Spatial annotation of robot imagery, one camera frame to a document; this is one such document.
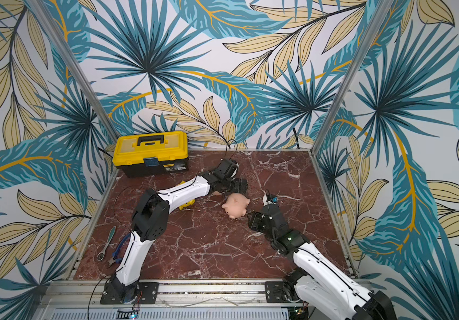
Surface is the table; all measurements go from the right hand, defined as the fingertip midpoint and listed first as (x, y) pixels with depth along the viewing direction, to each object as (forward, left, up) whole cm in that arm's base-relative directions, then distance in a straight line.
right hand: (251, 215), depth 82 cm
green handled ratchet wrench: (-11, +61, -10) cm, 63 cm away
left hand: (+16, +3, -3) cm, 16 cm away
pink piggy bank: (+6, +6, -3) cm, 9 cm away
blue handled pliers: (-11, +55, -10) cm, 57 cm away
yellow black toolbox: (+30, +46, +6) cm, 55 cm away
